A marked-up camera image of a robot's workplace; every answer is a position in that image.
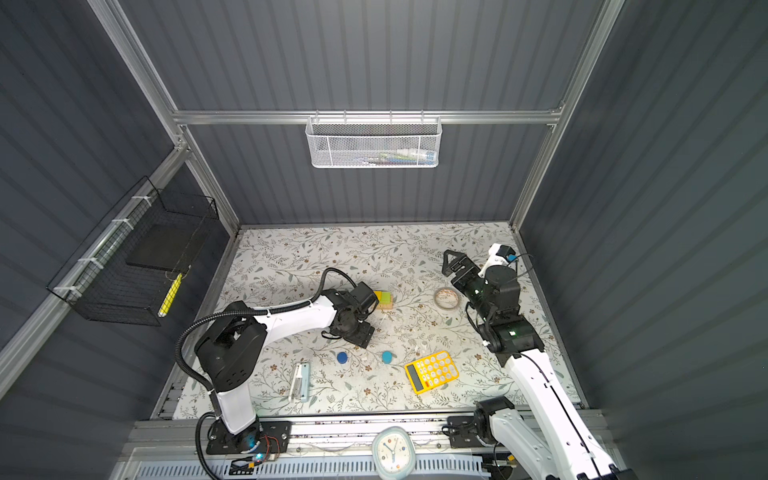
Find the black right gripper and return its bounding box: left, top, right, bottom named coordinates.
left=443, top=248, right=492, bottom=325

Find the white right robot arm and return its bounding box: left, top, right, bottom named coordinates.
left=442, top=244, right=637, bottom=479

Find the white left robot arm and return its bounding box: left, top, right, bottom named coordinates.
left=194, top=282, right=379, bottom=435

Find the clear tape roll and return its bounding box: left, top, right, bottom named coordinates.
left=433, top=288, right=461, bottom=310

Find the white stapler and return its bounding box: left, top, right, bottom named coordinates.
left=289, top=362, right=310, bottom=403

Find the yellow calculator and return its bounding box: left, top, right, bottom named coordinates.
left=404, top=350, right=460, bottom=395

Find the white analog clock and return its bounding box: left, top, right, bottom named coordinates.
left=371, top=426, right=416, bottom=480

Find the yellow green marker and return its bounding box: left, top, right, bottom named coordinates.
left=157, top=273, right=184, bottom=318

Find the black corrugated cable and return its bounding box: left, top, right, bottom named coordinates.
left=174, top=266, right=358, bottom=480

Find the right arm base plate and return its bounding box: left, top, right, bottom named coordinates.
left=441, top=412, right=496, bottom=449

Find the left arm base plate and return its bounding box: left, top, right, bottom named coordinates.
left=206, top=420, right=292, bottom=455

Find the white wire basket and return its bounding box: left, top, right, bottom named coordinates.
left=305, top=118, right=443, bottom=169

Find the black wire basket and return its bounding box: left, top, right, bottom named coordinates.
left=47, top=177, right=219, bottom=326

